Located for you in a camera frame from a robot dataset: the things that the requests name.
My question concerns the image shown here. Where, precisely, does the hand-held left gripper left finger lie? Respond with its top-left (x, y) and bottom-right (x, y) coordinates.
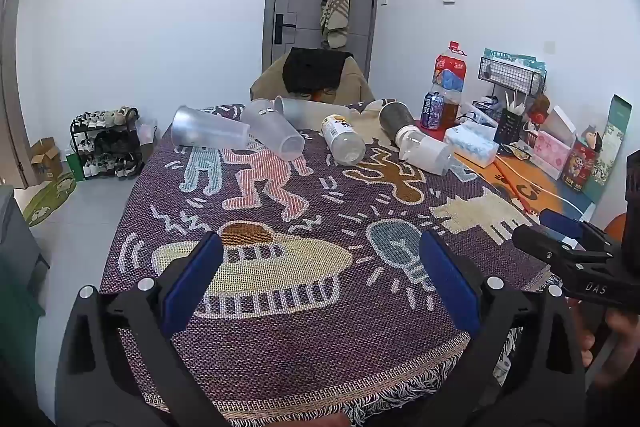
top-left (54, 231), bottom-right (226, 427)

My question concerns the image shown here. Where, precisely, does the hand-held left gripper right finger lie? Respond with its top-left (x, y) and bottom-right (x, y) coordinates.
top-left (419, 229), bottom-right (588, 427)

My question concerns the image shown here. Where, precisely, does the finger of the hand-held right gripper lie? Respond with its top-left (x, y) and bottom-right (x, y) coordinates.
top-left (511, 224), bottom-right (640, 308)
top-left (539, 208), bottom-right (623, 254)

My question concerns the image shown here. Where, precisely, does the white-sleeved clear plastic cup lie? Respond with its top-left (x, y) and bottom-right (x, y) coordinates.
top-left (398, 132), bottom-right (454, 176)

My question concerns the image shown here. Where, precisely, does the wide clear plastic cup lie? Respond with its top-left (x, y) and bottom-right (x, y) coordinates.
top-left (171, 105), bottom-right (251, 151)

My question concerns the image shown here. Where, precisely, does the clear plastic cup with sticker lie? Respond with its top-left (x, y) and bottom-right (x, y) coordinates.
top-left (240, 98), bottom-right (306, 159)

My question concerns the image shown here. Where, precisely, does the dark plastic cup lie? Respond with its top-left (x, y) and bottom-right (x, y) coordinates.
top-left (378, 100), bottom-right (421, 148)

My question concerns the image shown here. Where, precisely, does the frosted plastic cup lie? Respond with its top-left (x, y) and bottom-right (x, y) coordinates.
top-left (273, 95), bottom-right (351, 130)

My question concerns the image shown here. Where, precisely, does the person's right hand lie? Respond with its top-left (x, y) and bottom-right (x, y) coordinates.
top-left (567, 299), bottom-right (640, 388)

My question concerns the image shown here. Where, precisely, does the red cartoon box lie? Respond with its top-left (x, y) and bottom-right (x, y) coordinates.
top-left (561, 139), bottom-right (603, 194)

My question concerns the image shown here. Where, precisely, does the orange desk mat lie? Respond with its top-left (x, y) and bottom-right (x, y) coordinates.
top-left (457, 152), bottom-right (628, 243)

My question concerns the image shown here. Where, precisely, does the tall green box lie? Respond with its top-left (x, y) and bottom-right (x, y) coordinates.
top-left (582, 94), bottom-right (633, 206)

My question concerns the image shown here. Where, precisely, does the pink box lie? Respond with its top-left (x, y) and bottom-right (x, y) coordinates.
top-left (532, 129), bottom-right (573, 180)

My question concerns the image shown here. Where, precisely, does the white open box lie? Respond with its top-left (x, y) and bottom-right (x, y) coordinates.
top-left (542, 106), bottom-right (578, 146)

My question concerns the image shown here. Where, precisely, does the black pen holder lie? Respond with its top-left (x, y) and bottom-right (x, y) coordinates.
top-left (494, 107), bottom-right (526, 145)

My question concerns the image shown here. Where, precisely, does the printed woven blanket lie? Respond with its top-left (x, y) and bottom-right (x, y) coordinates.
top-left (100, 99), bottom-right (566, 427)

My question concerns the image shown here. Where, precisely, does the white tissue pack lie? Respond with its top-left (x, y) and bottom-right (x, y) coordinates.
top-left (444, 123), bottom-right (501, 166)

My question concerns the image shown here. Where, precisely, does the clear plastic bag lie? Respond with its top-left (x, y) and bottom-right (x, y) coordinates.
top-left (134, 117), bottom-right (160, 148)

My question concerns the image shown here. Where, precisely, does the black shoe rack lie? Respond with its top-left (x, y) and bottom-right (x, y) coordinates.
top-left (70, 107), bottom-right (146, 181)

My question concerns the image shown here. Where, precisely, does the green bag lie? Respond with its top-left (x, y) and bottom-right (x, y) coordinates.
top-left (65, 149), bottom-right (86, 182)

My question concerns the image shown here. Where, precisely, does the green rug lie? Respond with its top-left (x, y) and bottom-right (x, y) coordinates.
top-left (22, 172), bottom-right (78, 228)

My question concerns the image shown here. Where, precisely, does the purple drink can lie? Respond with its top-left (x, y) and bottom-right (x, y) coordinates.
top-left (420, 92), bottom-right (445, 130)

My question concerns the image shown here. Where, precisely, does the dark cabinet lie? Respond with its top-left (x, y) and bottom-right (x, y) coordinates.
top-left (0, 184), bottom-right (51, 308)

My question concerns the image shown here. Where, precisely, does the large red label drink bottle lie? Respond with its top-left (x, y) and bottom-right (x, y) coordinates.
top-left (431, 41), bottom-right (468, 130)

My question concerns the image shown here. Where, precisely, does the cardboard box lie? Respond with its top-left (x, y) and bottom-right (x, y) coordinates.
top-left (30, 137), bottom-right (63, 182)

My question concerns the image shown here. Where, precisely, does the beige chair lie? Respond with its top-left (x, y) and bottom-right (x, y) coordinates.
top-left (250, 48), bottom-right (376, 105)

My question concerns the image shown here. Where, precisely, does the black garment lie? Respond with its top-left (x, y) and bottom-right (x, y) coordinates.
top-left (282, 47), bottom-right (353, 94)

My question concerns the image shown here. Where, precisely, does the white cable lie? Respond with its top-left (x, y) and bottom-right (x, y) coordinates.
top-left (497, 154), bottom-right (593, 212)

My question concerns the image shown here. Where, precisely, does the black wire basket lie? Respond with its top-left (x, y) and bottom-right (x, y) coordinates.
top-left (477, 48), bottom-right (547, 96)

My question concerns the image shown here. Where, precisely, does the black door handle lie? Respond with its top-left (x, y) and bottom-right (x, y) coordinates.
top-left (274, 13), bottom-right (297, 45)

